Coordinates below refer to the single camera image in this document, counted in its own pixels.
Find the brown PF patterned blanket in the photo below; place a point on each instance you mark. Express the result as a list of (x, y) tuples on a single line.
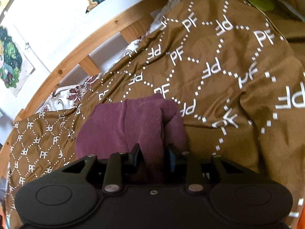
[(236, 74)]

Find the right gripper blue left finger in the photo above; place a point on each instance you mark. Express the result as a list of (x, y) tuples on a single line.
[(135, 157)]

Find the blond anime character poster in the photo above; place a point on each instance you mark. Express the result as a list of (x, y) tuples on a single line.
[(15, 66)]

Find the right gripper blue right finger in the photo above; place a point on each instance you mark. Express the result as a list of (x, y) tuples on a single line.
[(171, 157)]

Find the white floral pillow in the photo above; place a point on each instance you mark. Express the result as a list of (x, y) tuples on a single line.
[(68, 97)]

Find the maroon long-sleeve shirt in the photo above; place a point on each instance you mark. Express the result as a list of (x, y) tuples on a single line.
[(152, 122)]

